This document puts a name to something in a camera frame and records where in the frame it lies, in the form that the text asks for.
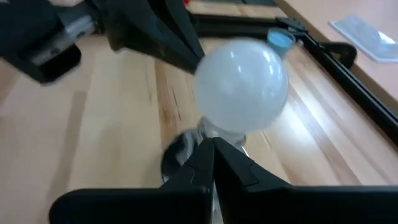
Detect black aluminium rig frame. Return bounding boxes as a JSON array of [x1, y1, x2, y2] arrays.
[[186, 12, 398, 147]]

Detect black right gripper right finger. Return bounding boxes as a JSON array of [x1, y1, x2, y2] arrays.
[[213, 136, 398, 224]]

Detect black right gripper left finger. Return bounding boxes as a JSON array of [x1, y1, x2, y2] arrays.
[[49, 138, 215, 224]]

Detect white lightbulb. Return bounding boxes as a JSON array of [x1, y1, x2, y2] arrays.
[[192, 37, 290, 150]]

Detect chrome lamp base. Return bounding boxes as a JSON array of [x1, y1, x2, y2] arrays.
[[160, 116, 249, 184]]

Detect beige wooden desk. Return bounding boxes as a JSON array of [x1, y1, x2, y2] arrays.
[[273, 0, 398, 113]]

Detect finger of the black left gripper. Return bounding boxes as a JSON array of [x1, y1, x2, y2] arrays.
[[149, 0, 206, 62], [105, 0, 200, 75]]

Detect black frame clamp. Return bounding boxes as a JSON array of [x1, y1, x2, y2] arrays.
[[322, 42, 358, 70]]

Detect small blue cup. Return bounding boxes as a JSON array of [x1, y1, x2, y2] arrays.
[[266, 27, 296, 60]]

